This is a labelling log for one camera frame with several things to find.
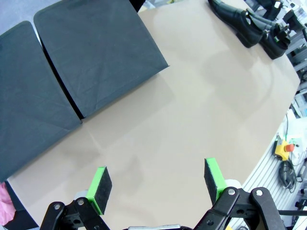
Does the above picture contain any reddish cloth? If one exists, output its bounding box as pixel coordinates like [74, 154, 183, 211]
[0, 182, 15, 226]

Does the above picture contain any grooved aluminium table frame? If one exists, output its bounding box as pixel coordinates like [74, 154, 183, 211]
[241, 129, 307, 230]

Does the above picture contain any yellow emergency stop box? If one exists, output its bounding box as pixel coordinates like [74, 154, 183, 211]
[274, 139, 295, 161]

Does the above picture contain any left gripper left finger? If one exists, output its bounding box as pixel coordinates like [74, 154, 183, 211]
[39, 166, 113, 230]

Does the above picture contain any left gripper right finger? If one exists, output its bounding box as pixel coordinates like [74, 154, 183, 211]
[193, 157, 286, 230]

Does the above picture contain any black shoe stand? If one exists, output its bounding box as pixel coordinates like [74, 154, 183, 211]
[33, 0, 170, 120]
[0, 21, 83, 183]

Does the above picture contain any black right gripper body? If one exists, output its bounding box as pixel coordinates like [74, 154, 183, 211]
[273, 23, 292, 46]

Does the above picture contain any black cable bundle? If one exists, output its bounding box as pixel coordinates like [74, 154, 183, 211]
[278, 160, 303, 194]

